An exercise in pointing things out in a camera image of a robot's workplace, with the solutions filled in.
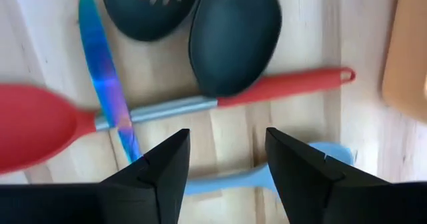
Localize iridescent metal table knife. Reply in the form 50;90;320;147
77;0;145;165

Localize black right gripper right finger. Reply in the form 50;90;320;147
266;127;427;224

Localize yellow plastic bin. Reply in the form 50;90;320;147
381;0;427;124

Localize black solid serving spoon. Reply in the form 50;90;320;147
187;0;283;99

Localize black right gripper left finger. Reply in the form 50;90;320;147
0;128;191;224

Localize black slotted serving spoon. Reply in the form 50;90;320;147
101;0;203;42

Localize red silicone spoon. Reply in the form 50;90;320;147
0;66;357;175

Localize blue-grey silicone spatula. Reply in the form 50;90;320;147
184;141;355;197

